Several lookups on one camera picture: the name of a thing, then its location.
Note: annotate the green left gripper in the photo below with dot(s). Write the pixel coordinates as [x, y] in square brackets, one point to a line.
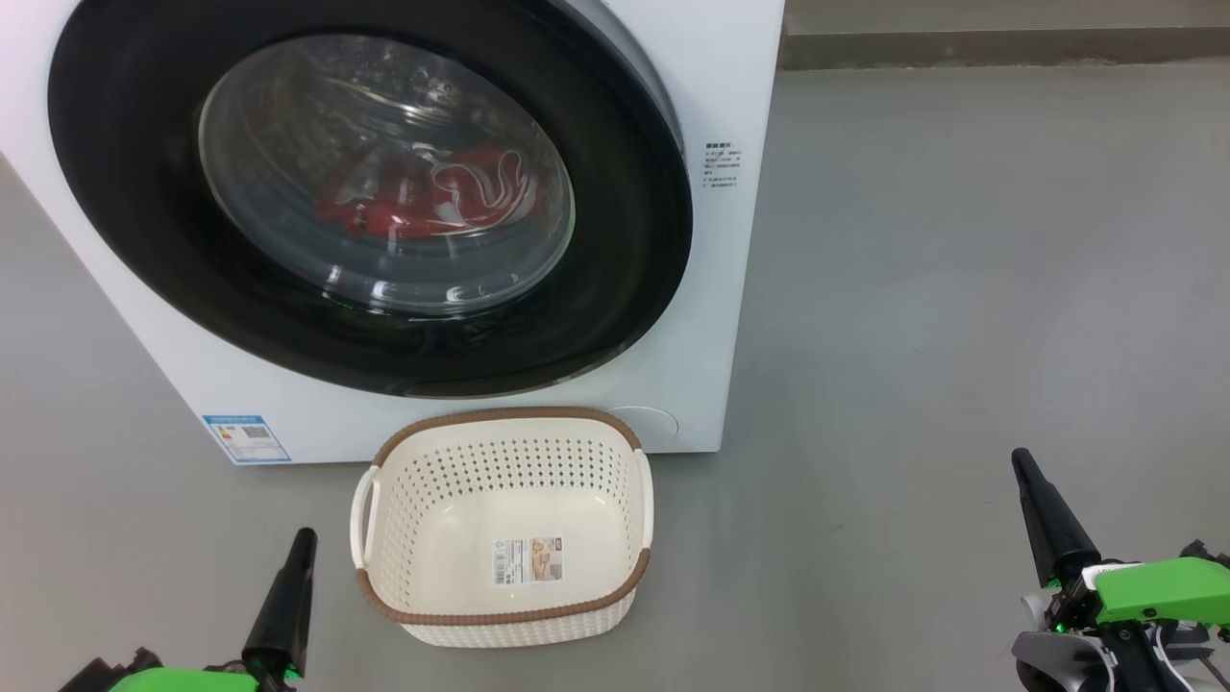
[211, 680]

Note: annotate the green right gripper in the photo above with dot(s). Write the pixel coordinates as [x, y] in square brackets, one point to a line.
[1163, 591]

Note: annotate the red shirt with white trim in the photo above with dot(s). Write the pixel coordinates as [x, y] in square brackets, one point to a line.
[384, 207]

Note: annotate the black round glass washer door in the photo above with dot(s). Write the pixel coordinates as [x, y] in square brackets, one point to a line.
[615, 288]

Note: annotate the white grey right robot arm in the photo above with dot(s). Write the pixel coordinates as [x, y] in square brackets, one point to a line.
[1057, 663]

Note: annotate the white product label sticker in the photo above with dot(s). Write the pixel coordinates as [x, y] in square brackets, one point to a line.
[528, 560]

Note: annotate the cream perforated basket brown rim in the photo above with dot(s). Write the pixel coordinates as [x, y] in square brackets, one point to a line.
[596, 615]

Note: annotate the white front-load washing machine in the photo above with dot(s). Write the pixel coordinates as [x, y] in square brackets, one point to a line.
[730, 288]

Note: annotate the blue energy label sticker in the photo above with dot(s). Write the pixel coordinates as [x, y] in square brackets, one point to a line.
[247, 439]

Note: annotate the round white filter cover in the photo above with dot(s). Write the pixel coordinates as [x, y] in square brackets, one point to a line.
[653, 428]

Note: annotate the grey baseboard strip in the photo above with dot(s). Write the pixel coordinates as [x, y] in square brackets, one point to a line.
[1009, 48]

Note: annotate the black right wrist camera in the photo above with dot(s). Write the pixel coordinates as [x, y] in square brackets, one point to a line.
[1206, 555]

